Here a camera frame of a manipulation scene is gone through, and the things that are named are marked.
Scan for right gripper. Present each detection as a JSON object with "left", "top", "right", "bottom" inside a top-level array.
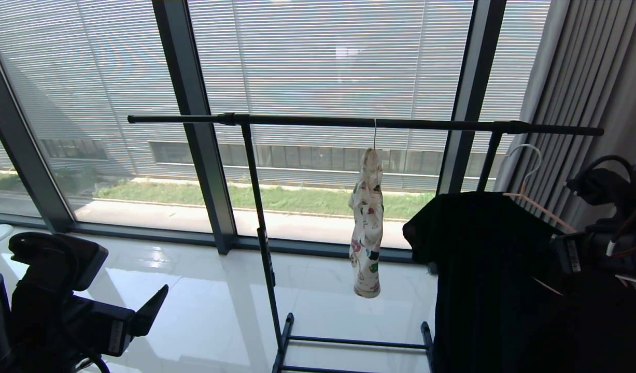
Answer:
[{"left": 550, "top": 228, "right": 616, "bottom": 278}]

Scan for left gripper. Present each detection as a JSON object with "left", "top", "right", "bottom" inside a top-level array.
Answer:
[{"left": 12, "top": 282, "right": 170, "bottom": 359}]

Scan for black t-shirt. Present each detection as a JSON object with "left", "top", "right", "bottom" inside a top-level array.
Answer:
[{"left": 402, "top": 191, "right": 636, "bottom": 373}]

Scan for cream printed garment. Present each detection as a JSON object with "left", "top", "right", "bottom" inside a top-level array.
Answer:
[{"left": 347, "top": 147, "right": 385, "bottom": 299}]

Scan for black clothes rack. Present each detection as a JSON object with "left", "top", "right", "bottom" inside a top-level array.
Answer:
[{"left": 127, "top": 112, "right": 605, "bottom": 373}]

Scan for grey curtain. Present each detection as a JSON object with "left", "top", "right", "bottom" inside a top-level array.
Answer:
[{"left": 493, "top": 0, "right": 636, "bottom": 234}]

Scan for window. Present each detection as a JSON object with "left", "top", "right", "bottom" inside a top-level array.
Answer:
[{"left": 0, "top": 0, "right": 553, "bottom": 265}]

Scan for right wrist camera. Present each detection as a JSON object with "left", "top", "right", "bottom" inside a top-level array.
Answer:
[{"left": 566, "top": 167, "right": 634, "bottom": 208}]

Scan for black cable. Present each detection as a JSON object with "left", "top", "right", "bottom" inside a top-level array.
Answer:
[
  {"left": 581, "top": 154, "right": 634, "bottom": 179},
  {"left": 72, "top": 354, "right": 111, "bottom": 373}
]

